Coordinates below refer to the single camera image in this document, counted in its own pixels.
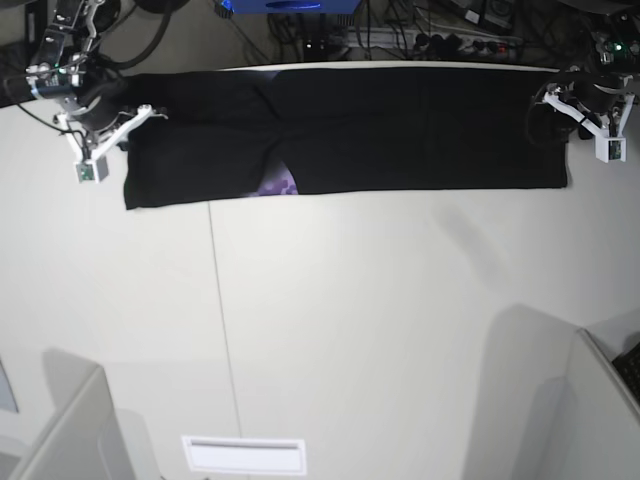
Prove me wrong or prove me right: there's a grey partition panel right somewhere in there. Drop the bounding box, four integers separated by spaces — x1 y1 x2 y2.
560 330 639 480

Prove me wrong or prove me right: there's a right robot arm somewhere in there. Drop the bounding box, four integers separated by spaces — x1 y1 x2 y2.
1 1 186 136

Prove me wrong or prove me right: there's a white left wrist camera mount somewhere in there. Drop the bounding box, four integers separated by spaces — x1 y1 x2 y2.
543 87 636 163

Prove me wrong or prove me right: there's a grey partition panel left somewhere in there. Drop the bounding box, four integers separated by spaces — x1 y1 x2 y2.
1 363 136 479

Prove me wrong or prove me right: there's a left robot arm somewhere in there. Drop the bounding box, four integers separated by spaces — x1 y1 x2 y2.
564 1 639 115

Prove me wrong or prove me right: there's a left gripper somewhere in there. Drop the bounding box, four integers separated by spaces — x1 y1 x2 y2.
559 74 633 125

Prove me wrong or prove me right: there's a black T-shirt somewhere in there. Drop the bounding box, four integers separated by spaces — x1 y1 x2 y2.
121 66 568 210

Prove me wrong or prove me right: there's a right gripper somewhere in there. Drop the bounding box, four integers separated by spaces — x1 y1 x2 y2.
62 74 127 132

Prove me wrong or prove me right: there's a white power strip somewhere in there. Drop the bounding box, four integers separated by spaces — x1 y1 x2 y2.
343 27 524 62

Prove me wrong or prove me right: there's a grey partition panel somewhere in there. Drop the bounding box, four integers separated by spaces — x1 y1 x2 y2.
560 330 639 480
1 363 136 479

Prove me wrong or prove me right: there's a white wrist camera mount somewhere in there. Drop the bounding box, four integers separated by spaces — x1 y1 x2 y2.
543 87 636 163
54 104 168 183

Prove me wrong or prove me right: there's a white table slot plate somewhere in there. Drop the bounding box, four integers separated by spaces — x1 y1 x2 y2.
182 436 308 476

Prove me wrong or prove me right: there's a black keyboard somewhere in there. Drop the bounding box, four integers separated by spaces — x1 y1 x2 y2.
613 344 640 401

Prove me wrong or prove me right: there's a blue box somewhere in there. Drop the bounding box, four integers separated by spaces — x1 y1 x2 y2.
220 0 360 14

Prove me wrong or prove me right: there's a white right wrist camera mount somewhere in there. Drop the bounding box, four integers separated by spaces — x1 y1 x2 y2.
54 104 168 183

